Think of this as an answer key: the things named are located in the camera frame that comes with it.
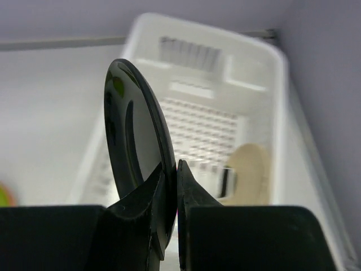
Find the lime green plate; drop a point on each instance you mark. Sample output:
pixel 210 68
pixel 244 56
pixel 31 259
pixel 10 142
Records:
pixel 7 198

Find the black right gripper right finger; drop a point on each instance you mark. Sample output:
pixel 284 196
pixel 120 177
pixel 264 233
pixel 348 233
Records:
pixel 189 194

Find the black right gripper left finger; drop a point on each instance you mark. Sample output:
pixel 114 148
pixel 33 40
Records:
pixel 137 227

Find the cream plate with writing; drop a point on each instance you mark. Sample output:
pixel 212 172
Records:
pixel 252 165

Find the white plastic dish rack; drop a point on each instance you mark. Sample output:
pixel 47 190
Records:
pixel 218 90

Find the black plate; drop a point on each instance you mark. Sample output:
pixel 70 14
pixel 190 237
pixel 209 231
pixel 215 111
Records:
pixel 138 140

